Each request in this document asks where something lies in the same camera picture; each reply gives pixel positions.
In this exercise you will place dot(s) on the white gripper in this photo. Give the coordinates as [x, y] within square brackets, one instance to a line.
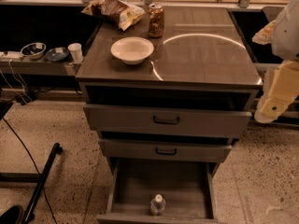
[287, 32]

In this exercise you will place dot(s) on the small clear plastic bottle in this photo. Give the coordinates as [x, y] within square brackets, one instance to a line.
[157, 205]

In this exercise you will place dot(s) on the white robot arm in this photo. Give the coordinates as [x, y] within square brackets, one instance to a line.
[282, 33]

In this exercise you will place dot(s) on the grey drawer cabinet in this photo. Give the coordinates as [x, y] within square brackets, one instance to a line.
[199, 63]

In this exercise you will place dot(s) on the open bottom drawer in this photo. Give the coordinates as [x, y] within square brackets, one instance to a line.
[186, 187]

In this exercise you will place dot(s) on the middle grey drawer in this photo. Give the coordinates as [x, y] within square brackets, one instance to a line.
[163, 151]

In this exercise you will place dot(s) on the grey drawer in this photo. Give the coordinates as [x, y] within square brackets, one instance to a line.
[163, 151]
[166, 121]

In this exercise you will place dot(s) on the top grey drawer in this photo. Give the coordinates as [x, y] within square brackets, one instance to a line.
[166, 121]

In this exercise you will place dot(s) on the patterned soda can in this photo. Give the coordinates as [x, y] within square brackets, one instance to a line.
[156, 20]

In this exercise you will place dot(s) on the white ceramic bowl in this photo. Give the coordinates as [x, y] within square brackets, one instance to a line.
[132, 50]

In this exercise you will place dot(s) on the brown chip bag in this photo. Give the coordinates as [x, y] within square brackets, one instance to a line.
[120, 13]

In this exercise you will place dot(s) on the white paper cup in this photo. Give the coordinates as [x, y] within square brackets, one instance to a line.
[76, 52]

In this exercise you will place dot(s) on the dark blue bowl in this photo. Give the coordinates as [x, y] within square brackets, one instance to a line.
[57, 54]

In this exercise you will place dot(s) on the black stand leg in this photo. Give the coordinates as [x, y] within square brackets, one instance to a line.
[28, 215]

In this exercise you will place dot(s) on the white power strip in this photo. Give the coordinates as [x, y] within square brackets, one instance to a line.
[14, 55]

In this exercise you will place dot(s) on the black shoe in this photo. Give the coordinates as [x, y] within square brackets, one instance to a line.
[12, 216]

